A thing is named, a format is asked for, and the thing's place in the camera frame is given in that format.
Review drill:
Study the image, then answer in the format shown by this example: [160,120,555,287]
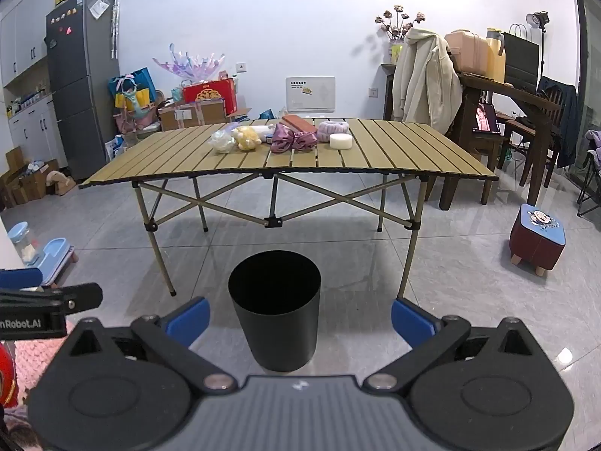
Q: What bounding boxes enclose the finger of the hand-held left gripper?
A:
[0,283,103,313]
[0,269,44,288]

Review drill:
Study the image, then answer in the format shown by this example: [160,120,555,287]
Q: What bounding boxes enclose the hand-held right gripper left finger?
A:
[61,297,237,393]

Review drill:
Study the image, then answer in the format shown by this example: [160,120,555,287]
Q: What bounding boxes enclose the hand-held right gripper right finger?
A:
[365,298,541,393]

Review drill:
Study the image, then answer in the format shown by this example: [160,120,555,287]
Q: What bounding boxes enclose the black trash bin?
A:
[228,251,322,372]

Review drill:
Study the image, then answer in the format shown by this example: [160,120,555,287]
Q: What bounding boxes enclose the yellow white plush toy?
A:
[232,124,264,151]

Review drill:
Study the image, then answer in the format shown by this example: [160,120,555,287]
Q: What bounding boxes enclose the brown sponge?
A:
[281,114,317,133]

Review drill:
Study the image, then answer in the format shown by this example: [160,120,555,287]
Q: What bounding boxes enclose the pink fluffy garment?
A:
[0,333,71,451]

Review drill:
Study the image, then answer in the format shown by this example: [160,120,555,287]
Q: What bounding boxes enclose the blue pet feeder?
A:
[7,222,80,288]

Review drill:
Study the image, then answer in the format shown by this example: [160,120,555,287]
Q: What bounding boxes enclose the pile of small cardboard boxes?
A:
[0,147,62,210]

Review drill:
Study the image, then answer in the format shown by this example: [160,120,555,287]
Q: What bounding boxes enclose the beige plush item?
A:
[45,170,77,195]

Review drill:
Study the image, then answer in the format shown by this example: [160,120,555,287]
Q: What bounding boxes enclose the maroon stool with blue seat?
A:
[509,203,566,277]

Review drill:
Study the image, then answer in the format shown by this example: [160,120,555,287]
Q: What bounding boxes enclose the white base cabinet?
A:
[8,96,69,174]

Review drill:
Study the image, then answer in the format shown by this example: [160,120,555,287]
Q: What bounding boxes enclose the white blue bag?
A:
[104,135,127,161]

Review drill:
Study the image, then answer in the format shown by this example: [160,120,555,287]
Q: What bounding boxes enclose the tan folding table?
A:
[77,117,500,298]

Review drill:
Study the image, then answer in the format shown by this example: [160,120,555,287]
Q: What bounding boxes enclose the white crumpled plastic bag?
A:
[209,129,236,155]

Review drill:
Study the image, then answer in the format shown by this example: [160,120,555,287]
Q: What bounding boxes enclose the pink bag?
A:
[114,103,158,135]

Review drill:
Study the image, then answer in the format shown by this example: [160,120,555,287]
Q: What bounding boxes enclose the grey refrigerator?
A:
[45,2,120,182]

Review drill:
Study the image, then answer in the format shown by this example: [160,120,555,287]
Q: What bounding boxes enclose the large cardboard box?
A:
[159,101,226,131]

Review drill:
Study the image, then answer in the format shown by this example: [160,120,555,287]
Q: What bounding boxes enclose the purple satin bow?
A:
[270,122,320,153]

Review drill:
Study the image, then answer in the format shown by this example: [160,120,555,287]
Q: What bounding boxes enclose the pink fluffy headband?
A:
[316,120,352,143]

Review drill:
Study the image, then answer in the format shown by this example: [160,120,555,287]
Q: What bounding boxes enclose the tablet screen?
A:
[472,102,502,135]

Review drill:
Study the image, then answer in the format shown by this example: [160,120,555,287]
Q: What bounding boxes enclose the blue tote bag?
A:
[109,68,156,104]

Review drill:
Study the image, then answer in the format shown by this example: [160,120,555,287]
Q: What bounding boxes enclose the dark folding chair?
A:
[577,129,601,219]

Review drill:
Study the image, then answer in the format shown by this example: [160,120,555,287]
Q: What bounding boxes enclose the red gift box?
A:
[183,78,237,116]

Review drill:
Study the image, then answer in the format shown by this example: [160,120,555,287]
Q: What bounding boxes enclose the beige coat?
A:
[392,27,463,135]

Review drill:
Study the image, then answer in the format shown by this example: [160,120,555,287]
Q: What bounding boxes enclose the dark wooden table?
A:
[381,63,564,211]

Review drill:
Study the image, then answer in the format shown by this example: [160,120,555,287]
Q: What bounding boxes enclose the iridescent bouquet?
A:
[153,43,226,83]

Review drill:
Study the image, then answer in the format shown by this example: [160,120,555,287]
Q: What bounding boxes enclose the dark blue jacket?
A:
[538,76,578,169]

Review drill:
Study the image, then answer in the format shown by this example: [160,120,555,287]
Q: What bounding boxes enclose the yellow jug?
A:
[486,28,507,83]

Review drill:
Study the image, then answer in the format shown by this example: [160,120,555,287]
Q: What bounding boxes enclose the pink suitcase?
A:
[444,29,489,77]

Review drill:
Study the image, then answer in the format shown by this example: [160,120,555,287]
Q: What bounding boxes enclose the black tote bag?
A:
[502,23,540,92]

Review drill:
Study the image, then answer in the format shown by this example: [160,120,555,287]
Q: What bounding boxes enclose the dried flowers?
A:
[374,5,426,41]

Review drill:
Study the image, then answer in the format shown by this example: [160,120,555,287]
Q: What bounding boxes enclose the studio lamp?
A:
[526,11,551,80]

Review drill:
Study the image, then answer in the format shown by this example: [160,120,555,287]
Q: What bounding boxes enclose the white wall cabinet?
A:
[0,0,62,88]

